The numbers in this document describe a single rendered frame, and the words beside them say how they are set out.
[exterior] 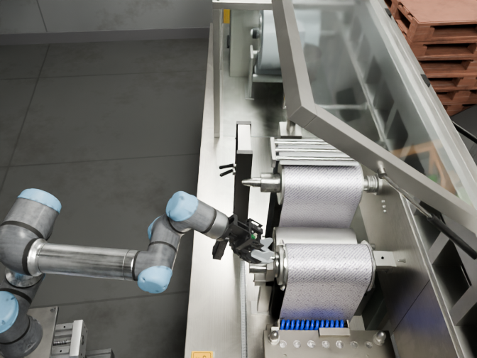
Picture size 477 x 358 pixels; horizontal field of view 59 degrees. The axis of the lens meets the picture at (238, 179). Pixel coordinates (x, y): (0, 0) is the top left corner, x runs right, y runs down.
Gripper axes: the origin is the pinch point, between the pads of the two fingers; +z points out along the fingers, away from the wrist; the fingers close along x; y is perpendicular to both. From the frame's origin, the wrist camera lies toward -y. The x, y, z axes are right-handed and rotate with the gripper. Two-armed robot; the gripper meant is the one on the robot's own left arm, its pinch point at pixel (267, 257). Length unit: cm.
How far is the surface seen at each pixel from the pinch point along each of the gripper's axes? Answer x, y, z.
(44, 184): 143, -191, -30
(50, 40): 344, -222, -73
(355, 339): -14.4, 0.6, 37.2
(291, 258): -3.0, 7.4, 1.8
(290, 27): 2, 53, -47
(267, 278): -0.3, -8.2, 7.9
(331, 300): -7.6, 4.2, 22.5
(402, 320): -17.3, 20.7, 30.3
